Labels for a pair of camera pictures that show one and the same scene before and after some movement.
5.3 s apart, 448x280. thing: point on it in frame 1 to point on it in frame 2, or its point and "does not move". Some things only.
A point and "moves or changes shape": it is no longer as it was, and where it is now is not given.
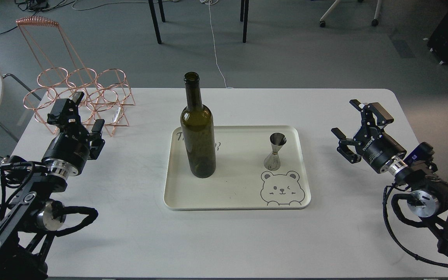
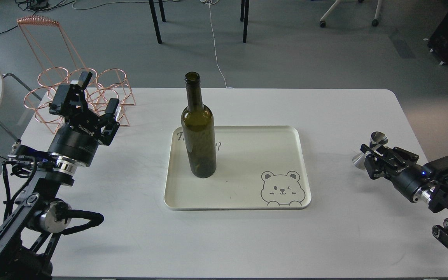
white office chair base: x=375 y=22 does not move
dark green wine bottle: x=197 y=128 does not move
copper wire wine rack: x=107 y=94 does not move
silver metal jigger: x=272 y=162 moves or changes shape
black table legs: x=245 y=22 does not move
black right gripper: x=375 y=146 to x=408 y=179
